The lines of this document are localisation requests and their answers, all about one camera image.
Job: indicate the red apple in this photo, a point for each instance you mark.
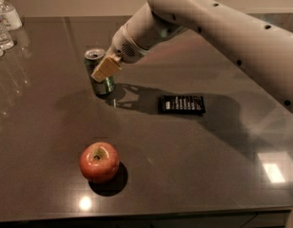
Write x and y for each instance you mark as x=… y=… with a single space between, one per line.
x=100 y=162

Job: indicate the white pump sanitizer bottle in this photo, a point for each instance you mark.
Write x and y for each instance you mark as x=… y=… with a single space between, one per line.
x=10 y=16

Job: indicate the clear plastic water bottle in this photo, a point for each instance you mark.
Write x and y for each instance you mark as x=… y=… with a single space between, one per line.
x=6 y=41

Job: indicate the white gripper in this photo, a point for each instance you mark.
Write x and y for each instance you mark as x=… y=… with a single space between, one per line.
x=122 y=47

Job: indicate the black snack packet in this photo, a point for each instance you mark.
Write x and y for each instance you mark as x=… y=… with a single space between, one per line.
x=182 y=104

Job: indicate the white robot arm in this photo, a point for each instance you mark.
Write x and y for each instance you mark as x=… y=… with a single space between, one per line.
x=263 y=51

